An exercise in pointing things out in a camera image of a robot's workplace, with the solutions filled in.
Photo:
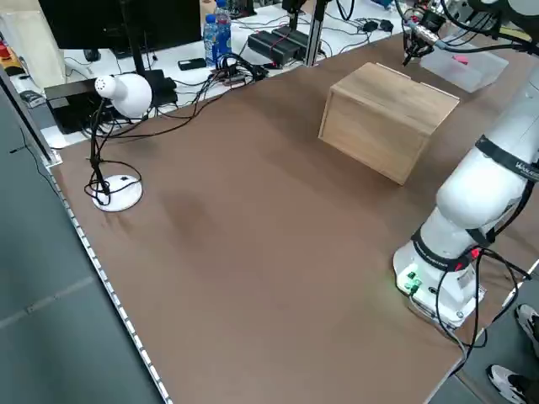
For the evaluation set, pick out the red bag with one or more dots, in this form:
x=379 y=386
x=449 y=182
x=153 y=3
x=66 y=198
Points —
x=461 y=59

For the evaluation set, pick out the aluminium table edge rail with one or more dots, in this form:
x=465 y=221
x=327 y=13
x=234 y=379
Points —
x=109 y=286

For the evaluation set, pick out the black stand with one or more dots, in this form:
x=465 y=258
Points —
x=293 y=17

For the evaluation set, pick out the aluminium post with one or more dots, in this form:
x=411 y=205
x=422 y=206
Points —
x=315 y=33

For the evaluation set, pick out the blue water bottle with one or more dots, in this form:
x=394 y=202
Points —
x=223 y=33
x=210 y=42

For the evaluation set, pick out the red emergency stop button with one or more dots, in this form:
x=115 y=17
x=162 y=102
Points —
x=4 y=49

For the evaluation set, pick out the wooden drawer cabinet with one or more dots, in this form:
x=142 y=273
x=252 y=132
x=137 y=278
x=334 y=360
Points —
x=379 y=126

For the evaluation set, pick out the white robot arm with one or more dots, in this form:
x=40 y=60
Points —
x=476 y=189

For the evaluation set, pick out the black computer monitor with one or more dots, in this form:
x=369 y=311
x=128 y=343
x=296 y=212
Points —
x=105 y=21

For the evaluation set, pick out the black power strip with plugs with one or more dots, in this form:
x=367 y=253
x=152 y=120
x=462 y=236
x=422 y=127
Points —
x=233 y=73

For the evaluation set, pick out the black power adapter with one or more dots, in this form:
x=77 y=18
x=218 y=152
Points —
x=369 y=26

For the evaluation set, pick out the dark grey power adapter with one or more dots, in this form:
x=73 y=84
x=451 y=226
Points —
x=386 y=25

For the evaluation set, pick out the white desk lamp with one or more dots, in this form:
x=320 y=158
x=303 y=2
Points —
x=126 y=97

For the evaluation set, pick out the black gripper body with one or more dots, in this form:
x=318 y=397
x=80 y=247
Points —
x=414 y=40

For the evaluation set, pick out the black open box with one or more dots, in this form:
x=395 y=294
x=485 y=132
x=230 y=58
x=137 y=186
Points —
x=63 y=109

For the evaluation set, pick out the clear plastic box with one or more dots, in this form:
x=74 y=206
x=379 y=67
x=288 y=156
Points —
x=484 y=69

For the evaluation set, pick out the aluminium frame bar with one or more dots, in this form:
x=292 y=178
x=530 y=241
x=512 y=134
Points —
x=31 y=122

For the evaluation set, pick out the black power supply unit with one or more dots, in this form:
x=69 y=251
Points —
x=269 y=46
x=295 y=38

